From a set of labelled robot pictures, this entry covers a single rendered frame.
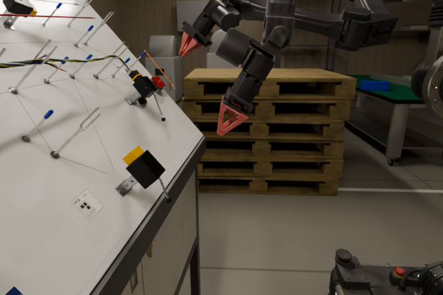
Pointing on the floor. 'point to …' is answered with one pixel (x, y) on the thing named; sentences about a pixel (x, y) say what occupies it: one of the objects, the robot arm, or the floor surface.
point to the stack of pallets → (273, 131)
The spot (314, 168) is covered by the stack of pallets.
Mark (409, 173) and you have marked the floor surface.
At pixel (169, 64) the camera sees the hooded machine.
